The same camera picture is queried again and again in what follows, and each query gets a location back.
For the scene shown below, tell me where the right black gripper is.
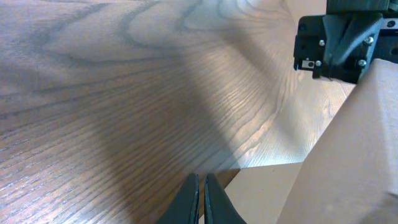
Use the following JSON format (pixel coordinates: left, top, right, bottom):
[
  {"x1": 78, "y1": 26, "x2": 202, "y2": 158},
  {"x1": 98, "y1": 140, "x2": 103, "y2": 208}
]
[{"x1": 294, "y1": 0, "x2": 397, "y2": 84}]

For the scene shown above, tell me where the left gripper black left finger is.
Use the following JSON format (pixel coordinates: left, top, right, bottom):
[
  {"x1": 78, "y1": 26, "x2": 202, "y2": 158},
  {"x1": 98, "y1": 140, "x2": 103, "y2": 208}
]
[{"x1": 156, "y1": 174, "x2": 200, "y2": 224}]

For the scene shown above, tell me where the cardboard box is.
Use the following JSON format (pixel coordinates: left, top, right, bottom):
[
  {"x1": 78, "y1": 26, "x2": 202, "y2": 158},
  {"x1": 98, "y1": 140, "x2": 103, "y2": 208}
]
[{"x1": 226, "y1": 59, "x2": 397, "y2": 224}]

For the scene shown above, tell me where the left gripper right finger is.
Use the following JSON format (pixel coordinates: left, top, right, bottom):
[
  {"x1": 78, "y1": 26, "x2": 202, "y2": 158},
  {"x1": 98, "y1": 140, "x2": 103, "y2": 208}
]
[{"x1": 204, "y1": 174, "x2": 246, "y2": 224}]

